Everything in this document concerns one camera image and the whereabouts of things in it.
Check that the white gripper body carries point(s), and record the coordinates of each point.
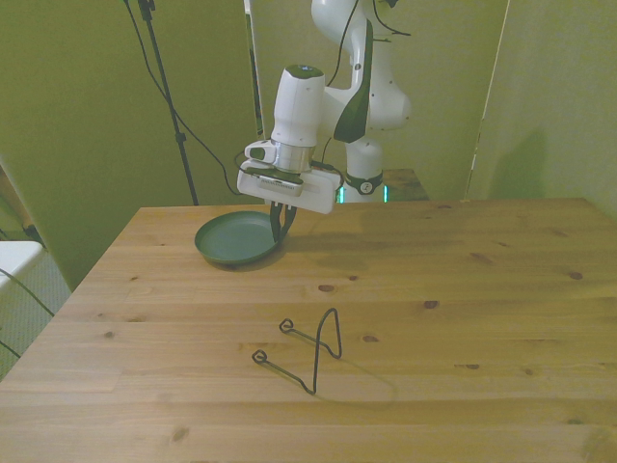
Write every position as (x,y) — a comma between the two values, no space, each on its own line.
(318,193)

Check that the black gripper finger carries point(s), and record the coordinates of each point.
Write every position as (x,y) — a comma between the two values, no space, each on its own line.
(276,223)
(289,218)

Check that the dark green round plate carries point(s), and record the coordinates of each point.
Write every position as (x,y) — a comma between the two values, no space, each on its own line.
(231,238)

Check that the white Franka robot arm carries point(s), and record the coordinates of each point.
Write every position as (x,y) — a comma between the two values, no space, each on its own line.
(299,111)

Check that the small wooden robot table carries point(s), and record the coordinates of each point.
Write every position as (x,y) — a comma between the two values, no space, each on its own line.
(404,182)

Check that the black tripod stand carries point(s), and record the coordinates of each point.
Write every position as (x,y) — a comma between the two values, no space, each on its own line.
(180,137)

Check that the white furniture piece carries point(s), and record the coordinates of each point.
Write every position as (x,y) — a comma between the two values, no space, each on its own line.
(17,255)

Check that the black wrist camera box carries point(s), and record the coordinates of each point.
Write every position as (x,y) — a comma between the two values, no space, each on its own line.
(275,176)

